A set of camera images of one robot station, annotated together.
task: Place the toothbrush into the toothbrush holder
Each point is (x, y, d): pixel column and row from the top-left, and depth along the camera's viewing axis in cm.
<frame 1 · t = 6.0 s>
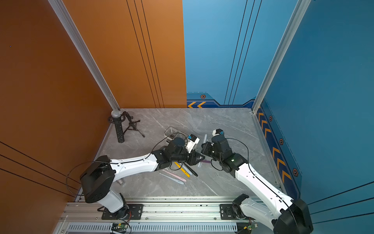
left hand: (203, 155, 78), fingers open
right hand: (200, 145, 79), fingers closed
purple toothbrush: (209, 162, 93), on the table
pink toothbrush: (175, 176, 87), on the table
pale blue toothbrush: (172, 179, 85), on the table
grey white toothbrush: (186, 169, 89), on the table
small black tripod: (132, 125, 102), point 8 cm above the table

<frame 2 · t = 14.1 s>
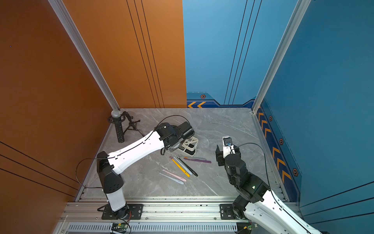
left hand: (170, 137, 79), fingers closed
right hand: (223, 145, 72), fingers open
the named things where they were.

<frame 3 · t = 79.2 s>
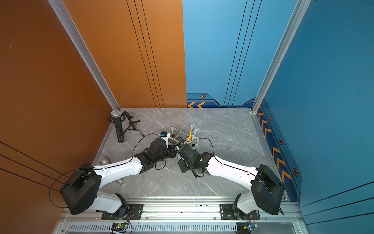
left hand: (178, 145, 86), fingers open
right hand: (181, 162, 81), fingers closed
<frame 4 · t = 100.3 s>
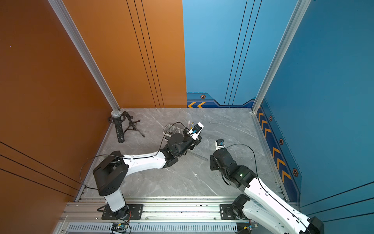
left hand: (201, 122, 76), fingers closed
right hand: (212, 156, 78), fingers open
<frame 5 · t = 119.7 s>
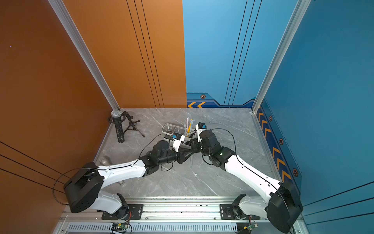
left hand: (192, 150, 78), fingers open
right hand: (190, 140, 79), fingers closed
